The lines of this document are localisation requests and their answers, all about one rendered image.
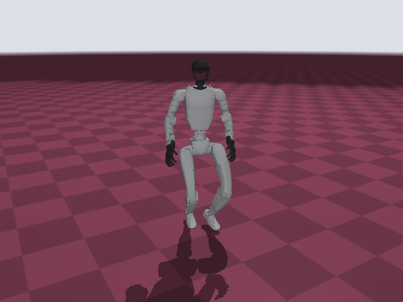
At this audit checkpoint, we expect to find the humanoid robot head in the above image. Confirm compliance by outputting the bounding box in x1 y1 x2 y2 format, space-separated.
191 60 210 90

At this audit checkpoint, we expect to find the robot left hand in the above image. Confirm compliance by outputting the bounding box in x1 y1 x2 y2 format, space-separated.
225 136 236 162

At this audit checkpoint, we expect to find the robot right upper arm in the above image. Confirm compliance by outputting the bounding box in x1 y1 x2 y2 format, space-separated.
167 89 186 125

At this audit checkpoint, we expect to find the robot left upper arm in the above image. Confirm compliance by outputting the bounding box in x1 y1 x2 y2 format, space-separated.
214 89 230 123

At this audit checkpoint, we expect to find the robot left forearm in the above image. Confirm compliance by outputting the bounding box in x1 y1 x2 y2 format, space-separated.
224 113 234 141

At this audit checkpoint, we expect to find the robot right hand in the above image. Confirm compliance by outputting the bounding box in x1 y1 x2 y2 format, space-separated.
165 140 178 167

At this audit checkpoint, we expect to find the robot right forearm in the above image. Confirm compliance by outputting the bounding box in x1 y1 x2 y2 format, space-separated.
164 115 176 146

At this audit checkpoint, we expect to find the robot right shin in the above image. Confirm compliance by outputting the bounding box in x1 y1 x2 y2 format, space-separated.
185 193 196 214

